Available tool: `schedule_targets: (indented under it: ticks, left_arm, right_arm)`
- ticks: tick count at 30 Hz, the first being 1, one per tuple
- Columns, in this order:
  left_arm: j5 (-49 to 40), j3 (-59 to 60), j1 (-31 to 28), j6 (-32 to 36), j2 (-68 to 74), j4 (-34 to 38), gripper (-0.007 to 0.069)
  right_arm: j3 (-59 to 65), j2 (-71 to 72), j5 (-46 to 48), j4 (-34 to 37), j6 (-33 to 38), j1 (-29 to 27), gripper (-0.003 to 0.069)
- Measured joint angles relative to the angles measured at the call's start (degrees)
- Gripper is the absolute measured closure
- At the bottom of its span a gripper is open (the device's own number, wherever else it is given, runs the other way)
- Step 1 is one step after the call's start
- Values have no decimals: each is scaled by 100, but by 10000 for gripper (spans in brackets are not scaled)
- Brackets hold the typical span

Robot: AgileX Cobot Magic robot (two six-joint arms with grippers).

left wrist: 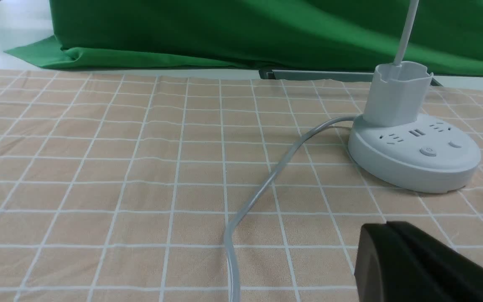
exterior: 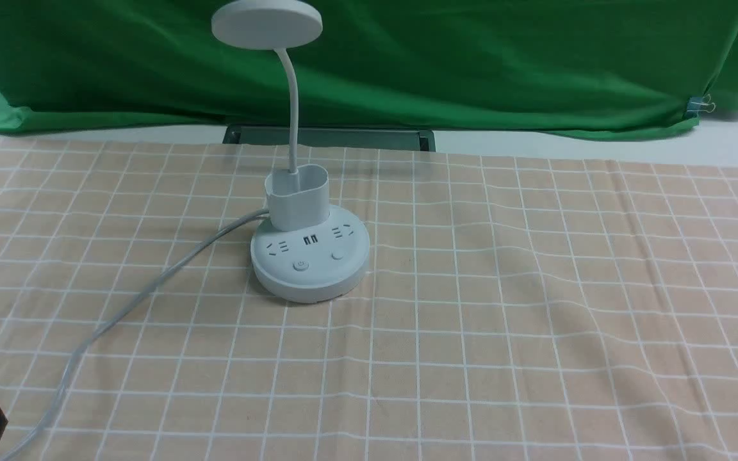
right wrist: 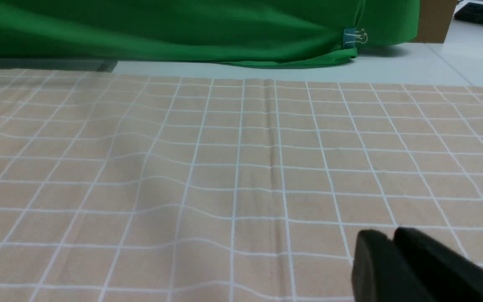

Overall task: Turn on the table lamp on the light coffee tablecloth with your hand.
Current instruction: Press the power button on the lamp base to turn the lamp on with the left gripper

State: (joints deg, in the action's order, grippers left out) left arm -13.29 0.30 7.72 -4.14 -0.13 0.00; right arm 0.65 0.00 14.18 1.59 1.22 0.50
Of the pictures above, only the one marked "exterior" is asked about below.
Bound white desk lamp with sockets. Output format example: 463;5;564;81
211;1;371;303

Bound beige checkered tablecloth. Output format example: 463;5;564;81
0;139;738;460

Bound green backdrop cloth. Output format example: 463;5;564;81
0;1;738;141

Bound binder clip on cloth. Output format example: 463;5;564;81
685;94;717;118

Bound grey desk cable tray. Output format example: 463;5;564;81
222;125;436;152

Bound white lamp power cable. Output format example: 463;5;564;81
0;208;270;461

